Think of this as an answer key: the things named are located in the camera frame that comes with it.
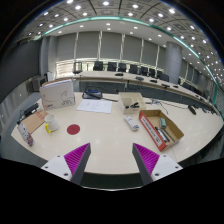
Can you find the row of black office chairs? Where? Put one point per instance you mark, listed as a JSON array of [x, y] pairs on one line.
[[133, 69]]

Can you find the single black swivel chair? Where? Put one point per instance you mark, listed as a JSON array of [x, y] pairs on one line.
[[77, 66]]

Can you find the group of ceiling lights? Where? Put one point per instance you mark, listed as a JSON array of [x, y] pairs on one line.
[[106, 3]]

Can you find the black desk phone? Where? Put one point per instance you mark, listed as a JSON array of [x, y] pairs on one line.
[[92, 94]]

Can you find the flat round red coaster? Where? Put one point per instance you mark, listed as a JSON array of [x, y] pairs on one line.
[[73, 129]]

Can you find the black power strip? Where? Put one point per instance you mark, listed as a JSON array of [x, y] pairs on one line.
[[30, 109]]

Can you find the small open white box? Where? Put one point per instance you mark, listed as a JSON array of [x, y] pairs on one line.
[[131, 100]]

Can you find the open red-sided cardboard box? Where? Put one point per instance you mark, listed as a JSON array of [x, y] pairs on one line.
[[151, 130]]

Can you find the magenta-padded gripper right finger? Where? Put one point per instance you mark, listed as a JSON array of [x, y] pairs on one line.
[[147, 159]]

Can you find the clear plastic water bottle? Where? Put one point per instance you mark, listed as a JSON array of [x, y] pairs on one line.
[[26, 134]]

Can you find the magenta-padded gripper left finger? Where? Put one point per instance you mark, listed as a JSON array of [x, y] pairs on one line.
[[76, 159]]

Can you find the large white cardboard box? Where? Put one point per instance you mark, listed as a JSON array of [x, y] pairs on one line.
[[57, 94]]

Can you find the long curved conference desk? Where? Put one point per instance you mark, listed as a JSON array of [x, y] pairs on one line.
[[110, 76]]

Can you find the grey CRT monitor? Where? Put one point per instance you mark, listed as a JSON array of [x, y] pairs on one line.
[[37, 84]]

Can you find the white printed paper sheet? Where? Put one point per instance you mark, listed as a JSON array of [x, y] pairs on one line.
[[94, 106]]

